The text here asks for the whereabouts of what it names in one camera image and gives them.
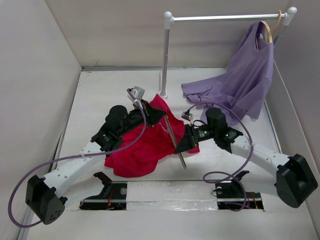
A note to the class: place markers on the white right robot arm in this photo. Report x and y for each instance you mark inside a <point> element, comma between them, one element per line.
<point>294,179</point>

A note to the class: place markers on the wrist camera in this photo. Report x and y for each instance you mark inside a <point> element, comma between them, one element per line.
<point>186,115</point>
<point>135,94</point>

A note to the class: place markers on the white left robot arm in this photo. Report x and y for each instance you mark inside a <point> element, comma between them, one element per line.
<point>45,195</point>

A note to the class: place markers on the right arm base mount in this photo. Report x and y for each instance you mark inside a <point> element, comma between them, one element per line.
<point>230,195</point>

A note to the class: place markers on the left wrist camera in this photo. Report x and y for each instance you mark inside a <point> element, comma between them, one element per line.
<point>135,94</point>

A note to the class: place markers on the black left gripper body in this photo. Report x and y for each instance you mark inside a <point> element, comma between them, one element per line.
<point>135,120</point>

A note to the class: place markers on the white metal clothes rack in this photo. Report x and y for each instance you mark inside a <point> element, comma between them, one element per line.
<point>208,38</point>

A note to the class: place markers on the wooden hanger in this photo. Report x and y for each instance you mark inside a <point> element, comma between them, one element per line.
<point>268,30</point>

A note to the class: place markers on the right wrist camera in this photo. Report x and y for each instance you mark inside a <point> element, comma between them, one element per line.
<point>186,115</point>

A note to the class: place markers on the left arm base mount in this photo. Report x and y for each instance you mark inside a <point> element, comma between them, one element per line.
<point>113,196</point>

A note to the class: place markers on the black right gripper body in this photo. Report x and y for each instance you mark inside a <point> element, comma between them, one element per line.
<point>205,132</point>

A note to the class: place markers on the purple t-shirt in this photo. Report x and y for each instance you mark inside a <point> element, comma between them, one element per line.
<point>242,89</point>

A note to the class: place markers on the red t-shirt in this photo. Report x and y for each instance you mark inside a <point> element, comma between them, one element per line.
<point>141,158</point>

